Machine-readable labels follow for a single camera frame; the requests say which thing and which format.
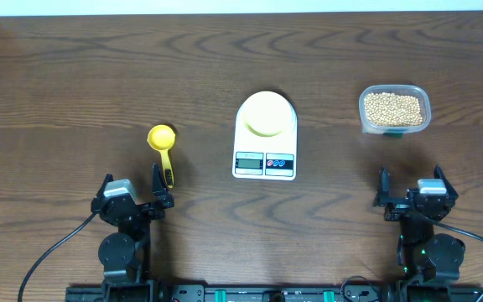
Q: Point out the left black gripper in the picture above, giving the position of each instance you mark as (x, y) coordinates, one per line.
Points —
(161, 199)

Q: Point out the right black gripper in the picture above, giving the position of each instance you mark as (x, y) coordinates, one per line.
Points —
(397, 206)

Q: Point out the yellow measuring scoop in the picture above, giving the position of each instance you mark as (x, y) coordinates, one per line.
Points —
(162, 138)

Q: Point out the yellow-green bowl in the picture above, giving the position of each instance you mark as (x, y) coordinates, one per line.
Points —
(267, 114)

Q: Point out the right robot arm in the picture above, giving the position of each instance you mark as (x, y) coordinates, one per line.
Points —
(431, 261)

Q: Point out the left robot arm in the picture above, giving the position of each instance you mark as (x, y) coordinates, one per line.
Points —
(125, 253)

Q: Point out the white digital kitchen scale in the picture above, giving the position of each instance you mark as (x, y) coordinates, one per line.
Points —
(264, 158)

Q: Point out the clear plastic container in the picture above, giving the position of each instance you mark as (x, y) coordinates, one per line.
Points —
(405, 90)

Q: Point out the soybeans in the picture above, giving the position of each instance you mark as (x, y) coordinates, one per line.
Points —
(392, 110)

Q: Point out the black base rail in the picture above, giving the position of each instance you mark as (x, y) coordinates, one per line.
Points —
(200, 293)

